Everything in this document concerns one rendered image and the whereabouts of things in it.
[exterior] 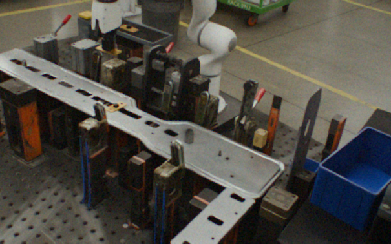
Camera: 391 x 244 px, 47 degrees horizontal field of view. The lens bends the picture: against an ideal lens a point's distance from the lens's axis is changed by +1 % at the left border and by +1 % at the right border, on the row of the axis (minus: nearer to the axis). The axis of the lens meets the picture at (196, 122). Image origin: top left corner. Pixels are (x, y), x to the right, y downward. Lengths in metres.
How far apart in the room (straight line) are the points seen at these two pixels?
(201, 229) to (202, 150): 0.36
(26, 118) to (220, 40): 0.85
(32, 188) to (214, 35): 0.96
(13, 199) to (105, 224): 0.36
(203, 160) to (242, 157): 0.13
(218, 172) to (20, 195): 0.78
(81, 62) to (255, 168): 0.91
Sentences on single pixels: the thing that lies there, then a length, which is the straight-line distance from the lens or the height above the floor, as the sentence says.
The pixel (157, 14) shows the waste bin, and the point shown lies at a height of 0.37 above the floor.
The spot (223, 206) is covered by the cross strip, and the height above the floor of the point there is 1.00.
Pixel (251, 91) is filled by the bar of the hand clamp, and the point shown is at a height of 1.18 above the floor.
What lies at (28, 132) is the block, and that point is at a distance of 1.90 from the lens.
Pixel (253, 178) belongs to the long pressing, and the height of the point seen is 1.00.
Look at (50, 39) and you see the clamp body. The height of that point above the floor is 1.06.
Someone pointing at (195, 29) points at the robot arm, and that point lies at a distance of 2.00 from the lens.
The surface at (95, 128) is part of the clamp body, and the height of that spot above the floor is 1.03.
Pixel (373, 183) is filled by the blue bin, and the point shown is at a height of 1.03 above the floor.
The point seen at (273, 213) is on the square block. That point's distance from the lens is 1.27.
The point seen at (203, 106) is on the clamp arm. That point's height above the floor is 1.06.
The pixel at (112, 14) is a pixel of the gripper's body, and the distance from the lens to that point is 1.50.
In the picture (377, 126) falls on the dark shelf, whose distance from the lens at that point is 1.79.
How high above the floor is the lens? 1.87
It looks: 32 degrees down
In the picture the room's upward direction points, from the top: 5 degrees clockwise
